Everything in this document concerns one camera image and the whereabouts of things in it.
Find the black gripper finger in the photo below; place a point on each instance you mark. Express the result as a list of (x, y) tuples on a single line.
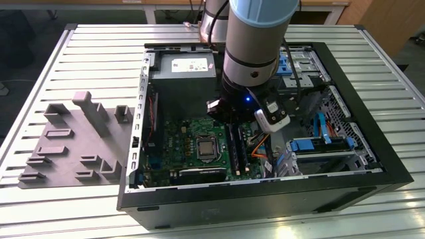
[(219, 110)]

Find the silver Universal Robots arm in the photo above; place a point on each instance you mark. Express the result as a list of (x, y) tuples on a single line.
[(253, 42)]

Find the grey power supply unit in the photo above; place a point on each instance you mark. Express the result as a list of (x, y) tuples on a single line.
[(179, 94)]

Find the green motherboard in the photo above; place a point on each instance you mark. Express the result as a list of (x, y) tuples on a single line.
[(177, 129)]

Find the silver CPU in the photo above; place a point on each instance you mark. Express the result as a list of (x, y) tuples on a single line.
[(207, 147)]

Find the thin metal locking lever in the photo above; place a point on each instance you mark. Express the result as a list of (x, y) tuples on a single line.
[(219, 155)]

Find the blue plastic drive latch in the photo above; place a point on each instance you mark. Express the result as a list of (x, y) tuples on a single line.
[(285, 67)]

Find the hard disk in blue carrier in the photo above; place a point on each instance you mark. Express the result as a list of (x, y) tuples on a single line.
[(302, 145)]

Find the black graphics card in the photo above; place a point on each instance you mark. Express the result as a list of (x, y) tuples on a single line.
[(199, 175)]

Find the metal drive cage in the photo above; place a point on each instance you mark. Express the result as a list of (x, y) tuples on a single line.
[(313, 66)]

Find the metal disk bay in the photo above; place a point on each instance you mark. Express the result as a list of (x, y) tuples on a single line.
[(326, 155)]

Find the black PC case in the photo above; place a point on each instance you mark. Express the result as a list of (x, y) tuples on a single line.
[(233, 206)]

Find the grey parts rack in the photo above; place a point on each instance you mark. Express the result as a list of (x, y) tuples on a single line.
[(83, 142)]

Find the brown wooden cabinet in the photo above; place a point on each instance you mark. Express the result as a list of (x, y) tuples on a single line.
[(392, 20)]

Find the grey metal stand foot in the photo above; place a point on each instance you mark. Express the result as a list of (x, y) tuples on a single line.
[(3, 89)]

